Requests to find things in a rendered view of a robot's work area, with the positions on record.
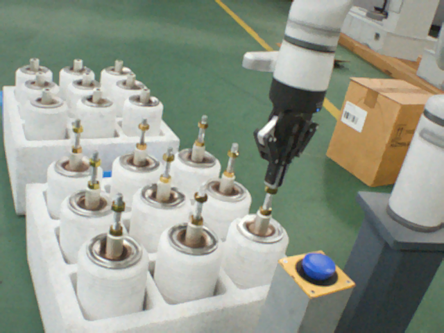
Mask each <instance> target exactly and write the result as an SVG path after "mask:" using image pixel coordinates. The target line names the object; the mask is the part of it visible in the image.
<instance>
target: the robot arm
mask: <svg viewBox="0 0 444 333"><path fill-rule="evenodd" d="M354 2H355V0H295V1H294V2H293V4H292V5H291V9H290V12H289V18H288V21H287V26H286V29H285V32H284V39H283V41H282V45H281V47H280V50H279V51H274V52H265V51H259V52H247V53H246V54H245V55H244V61H243V64H242V67H245V68H247V69H252V70H256V71H267V72H273V77H272V81H271V86H270V90H269V93H268V97H269V99H270V100H271V102H272V104H273V109H272V111H271V114H270V116H269V118H268V124H267V125H266V126H265V127H264V128H263V129H262V130H261V129H259V128H257V129H255V130H254V131H253V136H254V139H255V141H256V144H257V148H258V151H259V154H260V157H261V158H262V159H263V160H266V161H268V168H267V172H266V176H264V184H266V185H268V186H269V187H272V189H276V187H278V186H279V187H280V186H282V185H283V184H284V181H285V178H286V174H287V170H288V166H289V164H291V163H292V162H293V159H294V157H300V155H301V153H302V152H303V151H304V149H305V148H306V147H307V145H308V143H309V142H310V140H311V138H312V137H313V136H314V134H315V132H316V130H317V129H318V123H316V122H314V121H312V117H313V114H314V113H317V112H320V111H321V109H322V107H323V102H324V100H325V95H326V93H327V89H328V85H329V82H330V76H331V73H332V68H333V64H334V56H335V52H336V48H337V42H338V39H339V36H340V32H341V29H342V25H343V22H344V20H345V17H346V16H347V14H348V12H349V11H350V9H351V7H352V5H353V3H354ZM435 60H436V63H437V65H438V67H439V68H440V69H441V70H443V71H444V24H443V26H442V30H441V33H440V34H439V36H438V44H437V47H436V54H435ZM276 149H277V151H276ZM386 211H387V212H388V214H389V215H390V216H391V217H392V218H393V219H395V220H396V221H397V222H398V223H400V224H402V225H404V226H406V227H408V228H411V229H413V230H416V231H419V232H435V231H437V230H438V229H439V228H444V95H441V94H436V95H433V96H431V97H429V98H428V100H427V102H426V104H425V107H424V110H423V111H422V114H421V118H420V122H419V124H418V127H417V129H416V132H415V134H414V136H413V139H412V141H411V144H410V148H409V151H408V153H407V156H406V158H405V160H404V163H403V165H402V168H401V171H400V174H399V176H398V179H397V180H396V183H395V186H394V188H393V191H392V193H391V196H390V198H389V200H388V204H387V206H386Z"/></svg>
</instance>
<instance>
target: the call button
mask: <svg viewBox="0 0 444 333"><path fill-rule="evenodd" d="M302 266H303V268H304V270H305V273H306V274H308V276H309V277H311V278H314V279H316V280H326V279H328V278H330V277H332V276H333V275H334V272H335V269H336V266H335V263H334V262H333V261H332V260H331V259H330V258H329V257H327V256H326V255H323V254H320V253H308V254H306V255H305V256H304V258H303V261H302Z"/></svg>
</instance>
